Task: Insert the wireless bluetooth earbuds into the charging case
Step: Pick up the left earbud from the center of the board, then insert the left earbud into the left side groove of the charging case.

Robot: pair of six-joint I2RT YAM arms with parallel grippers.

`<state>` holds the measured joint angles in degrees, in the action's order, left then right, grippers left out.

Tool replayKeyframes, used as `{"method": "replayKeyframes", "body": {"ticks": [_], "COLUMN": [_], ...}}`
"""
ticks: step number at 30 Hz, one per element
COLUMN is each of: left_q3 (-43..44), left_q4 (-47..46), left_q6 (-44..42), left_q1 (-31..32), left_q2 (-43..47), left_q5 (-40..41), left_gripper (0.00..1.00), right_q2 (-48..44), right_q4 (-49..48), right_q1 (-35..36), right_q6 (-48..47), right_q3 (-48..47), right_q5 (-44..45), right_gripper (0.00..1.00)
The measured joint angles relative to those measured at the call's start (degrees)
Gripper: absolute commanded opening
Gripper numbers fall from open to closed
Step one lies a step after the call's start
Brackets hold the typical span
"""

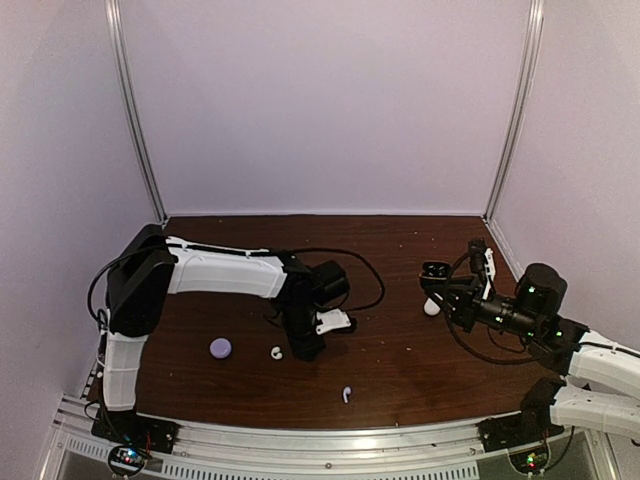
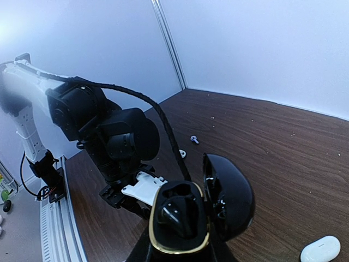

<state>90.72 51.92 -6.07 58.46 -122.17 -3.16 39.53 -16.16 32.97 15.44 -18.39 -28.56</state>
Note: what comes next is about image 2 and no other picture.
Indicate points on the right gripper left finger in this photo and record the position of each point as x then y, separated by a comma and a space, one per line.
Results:
142, 251

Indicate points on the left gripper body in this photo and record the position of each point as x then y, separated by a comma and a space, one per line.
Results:
115, 198

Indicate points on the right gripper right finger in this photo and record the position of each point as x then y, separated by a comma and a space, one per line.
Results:
220, 252

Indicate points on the black charging case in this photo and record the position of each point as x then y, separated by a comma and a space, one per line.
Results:
226, 204

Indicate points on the black earbud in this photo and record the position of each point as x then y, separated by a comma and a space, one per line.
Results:
179, 212

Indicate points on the white charging case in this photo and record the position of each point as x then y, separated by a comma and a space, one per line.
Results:
324, 249

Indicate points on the black case off table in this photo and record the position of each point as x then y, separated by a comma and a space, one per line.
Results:
7, 206

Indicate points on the white clip earbud upper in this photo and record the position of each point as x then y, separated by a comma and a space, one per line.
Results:
182, 153

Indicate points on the purple stem earbud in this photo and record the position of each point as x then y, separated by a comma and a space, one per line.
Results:
194, 139

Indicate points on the green white box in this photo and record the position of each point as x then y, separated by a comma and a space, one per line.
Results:
9, 186

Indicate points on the front aluminium rail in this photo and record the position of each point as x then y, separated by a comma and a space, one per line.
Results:
59, 235

